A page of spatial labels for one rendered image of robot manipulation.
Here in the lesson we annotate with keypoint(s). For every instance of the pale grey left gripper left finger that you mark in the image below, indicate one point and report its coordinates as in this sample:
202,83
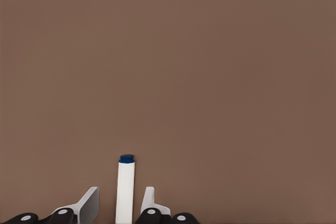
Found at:
86,206

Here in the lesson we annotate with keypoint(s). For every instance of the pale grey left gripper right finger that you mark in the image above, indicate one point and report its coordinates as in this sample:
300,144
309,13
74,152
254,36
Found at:
150,208

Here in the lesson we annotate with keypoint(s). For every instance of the white marker with blue end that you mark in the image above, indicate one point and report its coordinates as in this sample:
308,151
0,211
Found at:
125,190

